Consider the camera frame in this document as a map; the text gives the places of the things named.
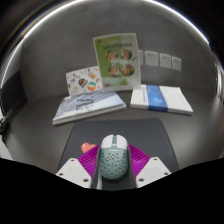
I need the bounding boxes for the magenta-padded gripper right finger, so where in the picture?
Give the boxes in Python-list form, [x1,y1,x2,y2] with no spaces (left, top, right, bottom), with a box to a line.
[127,143,172,189]

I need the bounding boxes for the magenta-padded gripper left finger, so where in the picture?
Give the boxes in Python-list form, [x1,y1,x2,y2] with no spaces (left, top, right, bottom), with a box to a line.
[55,144,101,190]

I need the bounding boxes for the pale green perforated computer mouse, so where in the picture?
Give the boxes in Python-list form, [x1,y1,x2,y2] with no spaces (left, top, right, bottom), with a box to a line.
[97,133,130,181]

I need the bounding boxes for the black mouse pad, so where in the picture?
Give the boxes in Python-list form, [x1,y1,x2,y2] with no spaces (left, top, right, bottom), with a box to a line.
[58,117,180,175]

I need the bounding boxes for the grey-blue printed magazine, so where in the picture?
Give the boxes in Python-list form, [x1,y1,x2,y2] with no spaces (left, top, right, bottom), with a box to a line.
[51,90,128,127]

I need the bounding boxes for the white book with blue band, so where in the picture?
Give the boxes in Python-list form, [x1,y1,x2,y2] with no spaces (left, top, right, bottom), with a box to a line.
[129,83,195,116]

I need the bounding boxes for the small white sticker card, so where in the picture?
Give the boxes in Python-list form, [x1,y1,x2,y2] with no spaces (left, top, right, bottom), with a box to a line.
[65,65,104,98]

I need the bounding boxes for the green flyer in clear stand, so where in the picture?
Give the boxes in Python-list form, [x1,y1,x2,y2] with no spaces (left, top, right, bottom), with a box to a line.
[92,32,142,92]

